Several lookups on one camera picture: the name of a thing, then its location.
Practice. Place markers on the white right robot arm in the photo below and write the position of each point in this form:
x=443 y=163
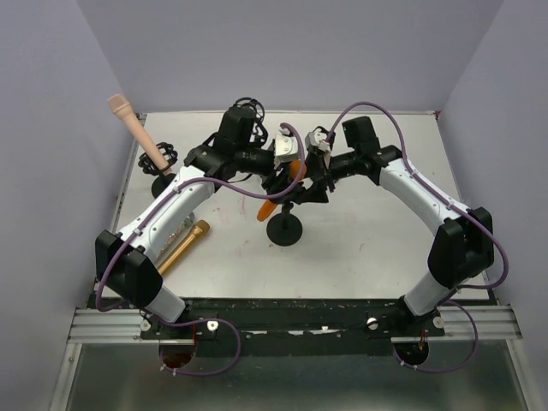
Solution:
x=463 y=244

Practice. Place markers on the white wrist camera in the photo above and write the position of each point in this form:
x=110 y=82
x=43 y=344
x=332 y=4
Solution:
x=285 y=149
x=316 y=146

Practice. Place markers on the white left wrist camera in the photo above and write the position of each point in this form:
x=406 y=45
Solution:
x=285 y=149

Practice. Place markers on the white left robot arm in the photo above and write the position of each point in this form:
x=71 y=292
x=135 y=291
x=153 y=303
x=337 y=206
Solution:
x=125 y=260

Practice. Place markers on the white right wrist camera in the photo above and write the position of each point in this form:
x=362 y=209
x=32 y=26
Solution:
x=316 y=146

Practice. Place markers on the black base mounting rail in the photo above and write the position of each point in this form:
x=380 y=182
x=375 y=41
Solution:
x=293 y=327

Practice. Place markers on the black round-base shock-mount stand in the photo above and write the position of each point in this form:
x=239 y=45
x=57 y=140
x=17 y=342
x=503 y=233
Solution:
x=163 y=175

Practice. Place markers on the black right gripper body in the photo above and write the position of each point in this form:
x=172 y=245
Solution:
x=340 y=167

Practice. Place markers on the black round-base orange-mic stand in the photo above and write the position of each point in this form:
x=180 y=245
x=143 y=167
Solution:
x=285 y=229

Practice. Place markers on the black round-base clip stand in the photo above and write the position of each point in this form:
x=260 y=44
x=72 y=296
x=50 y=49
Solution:
x=323 y=134

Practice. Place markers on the pink beige microphone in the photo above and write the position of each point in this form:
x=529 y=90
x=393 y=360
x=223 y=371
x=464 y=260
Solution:
x=122 y=109

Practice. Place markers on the gold microphone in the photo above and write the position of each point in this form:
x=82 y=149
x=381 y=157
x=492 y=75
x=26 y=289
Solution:
x=194 y=236

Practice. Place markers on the glitter silver-head microphone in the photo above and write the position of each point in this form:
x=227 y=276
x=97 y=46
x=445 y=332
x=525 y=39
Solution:
x=174 y=236

